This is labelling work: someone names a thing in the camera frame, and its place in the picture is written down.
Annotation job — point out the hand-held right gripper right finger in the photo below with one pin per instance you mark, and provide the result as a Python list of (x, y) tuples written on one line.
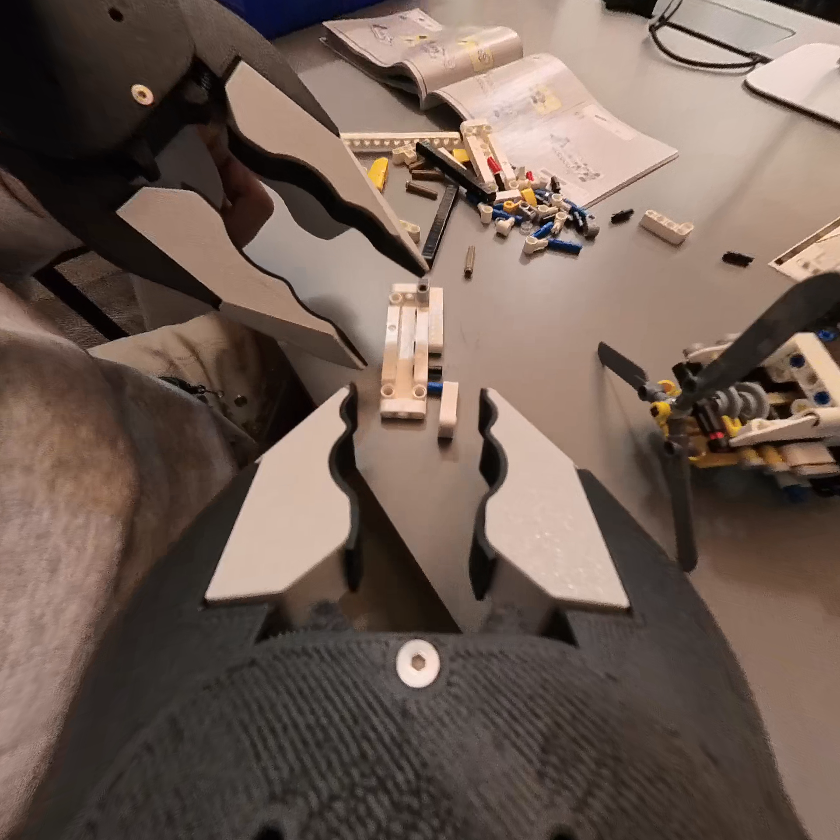
[(551, 525)]

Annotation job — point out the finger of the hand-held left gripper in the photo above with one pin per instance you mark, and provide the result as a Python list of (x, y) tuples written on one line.
[(216, 262), (295, 131)]

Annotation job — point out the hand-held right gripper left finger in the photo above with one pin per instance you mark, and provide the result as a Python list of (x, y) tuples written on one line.
[(289, 525)]

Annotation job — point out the small white lego liftarm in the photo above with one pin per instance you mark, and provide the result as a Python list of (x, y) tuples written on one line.
[(449, 410)]

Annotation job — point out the white lego panel assembly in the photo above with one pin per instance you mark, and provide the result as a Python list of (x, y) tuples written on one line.
[(400, 367)]

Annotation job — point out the long white lego beam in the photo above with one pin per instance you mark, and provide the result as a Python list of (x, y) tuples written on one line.
[(380, 140)]

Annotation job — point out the yellow lego panel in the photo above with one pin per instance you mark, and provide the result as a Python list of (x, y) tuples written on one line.
[(379, 172)]

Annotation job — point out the white lego cross block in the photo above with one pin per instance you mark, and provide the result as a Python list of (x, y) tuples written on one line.
[(403, 155)]

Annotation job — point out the tan lego axle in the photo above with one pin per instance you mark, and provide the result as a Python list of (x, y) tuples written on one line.
[(470, 262), (424, 174), (422, 190)]

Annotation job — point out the short white lego beam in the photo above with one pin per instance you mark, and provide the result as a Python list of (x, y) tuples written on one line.
[(412, 228)]

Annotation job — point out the thick black lego beam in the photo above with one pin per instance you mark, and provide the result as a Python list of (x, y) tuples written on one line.
[(453, 169)]

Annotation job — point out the thin black lego beam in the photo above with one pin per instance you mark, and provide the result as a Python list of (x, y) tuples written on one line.
[(441, 223)]

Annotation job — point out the lego helicopter model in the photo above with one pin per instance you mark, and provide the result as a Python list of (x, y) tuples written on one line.
[(768, 420)]

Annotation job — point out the pile of small lego pieces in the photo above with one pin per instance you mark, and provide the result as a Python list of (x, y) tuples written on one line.
[(544, 210)]

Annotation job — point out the white L-shaped lego beam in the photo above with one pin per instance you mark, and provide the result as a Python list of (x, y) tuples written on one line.
[(666, 226)]

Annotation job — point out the person's left hand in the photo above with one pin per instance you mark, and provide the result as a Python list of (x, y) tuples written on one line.
[(246, 203)]

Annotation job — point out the open instruction booklet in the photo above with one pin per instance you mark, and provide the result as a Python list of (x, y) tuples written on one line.
[(558, 111)]

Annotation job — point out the sticker sheet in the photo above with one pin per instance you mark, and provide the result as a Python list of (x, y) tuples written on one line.
[(814, 259)]

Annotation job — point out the white monitor stand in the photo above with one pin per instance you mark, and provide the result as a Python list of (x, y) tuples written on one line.
[(800, 79)]

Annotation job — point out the white lego frame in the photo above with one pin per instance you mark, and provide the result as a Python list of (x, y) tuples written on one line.
[(478, 148)]

